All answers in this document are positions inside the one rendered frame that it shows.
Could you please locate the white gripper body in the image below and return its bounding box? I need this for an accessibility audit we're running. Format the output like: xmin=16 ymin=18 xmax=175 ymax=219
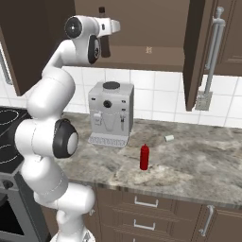
xmin=109 ymin=19 xmax=122 ymax=34

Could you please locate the dark brown syrup bottle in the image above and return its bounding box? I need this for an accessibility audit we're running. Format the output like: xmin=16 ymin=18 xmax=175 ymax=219
xmin=98 ymin=7 xmax=112 ymax=59

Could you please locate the open brown cabinet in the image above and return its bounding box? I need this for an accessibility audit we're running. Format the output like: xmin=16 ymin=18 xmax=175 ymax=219
xmin=73 ymin=0 xmax=192 ymax=73

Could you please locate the closed brown cabinet door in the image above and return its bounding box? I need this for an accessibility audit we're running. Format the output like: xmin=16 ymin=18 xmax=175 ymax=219
xmin=215 ymin=0 xmax=242 ymax=78

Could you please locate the red ketchup bottle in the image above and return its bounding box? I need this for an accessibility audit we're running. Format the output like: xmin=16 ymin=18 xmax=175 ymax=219
xmin=139 ymin=143 xmax=150 ymax=171

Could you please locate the grey coffee machine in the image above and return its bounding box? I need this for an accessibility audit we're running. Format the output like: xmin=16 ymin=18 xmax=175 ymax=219
xmin=87 ymin=80 xmax=135 ymax=148

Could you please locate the black hob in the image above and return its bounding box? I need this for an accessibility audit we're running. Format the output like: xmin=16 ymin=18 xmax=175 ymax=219
xmin=0 ymin=106 xmax=33 ymax=175

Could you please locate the brown drawer front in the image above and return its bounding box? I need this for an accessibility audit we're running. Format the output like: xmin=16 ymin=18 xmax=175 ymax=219
xmin=95 ymin=186 xmax=203 ymax=219
xmin=97 ymin=210 xmax=200 ymax=239

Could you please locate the grey oven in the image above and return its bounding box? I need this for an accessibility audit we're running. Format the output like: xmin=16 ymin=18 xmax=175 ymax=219
xmin=0 ymin=171 xmax=52 ymax=242

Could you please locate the brown cupboard door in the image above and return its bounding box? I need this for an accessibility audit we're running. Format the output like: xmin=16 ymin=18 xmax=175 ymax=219
xmin=191 ymin=203 xmax=242 ymax=242

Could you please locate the long grey door handle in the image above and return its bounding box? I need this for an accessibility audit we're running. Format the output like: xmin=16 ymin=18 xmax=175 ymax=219
xmin=0 ymin=42 xmax=14 ymax=86
xmin=195 ymin=6 xmax=227 ymax=112

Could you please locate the white drawer handle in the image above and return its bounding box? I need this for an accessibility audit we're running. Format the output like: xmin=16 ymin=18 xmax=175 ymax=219
xmin=133 ymin=195 xmax=160 ymax=209
xmin=132 ymin=218 xmax=157 ymax=232

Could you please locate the grey cupboard door handle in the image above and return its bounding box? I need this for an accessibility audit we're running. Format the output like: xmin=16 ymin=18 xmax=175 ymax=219
xmin=199 ymin=204 xmax=216 ymax=238

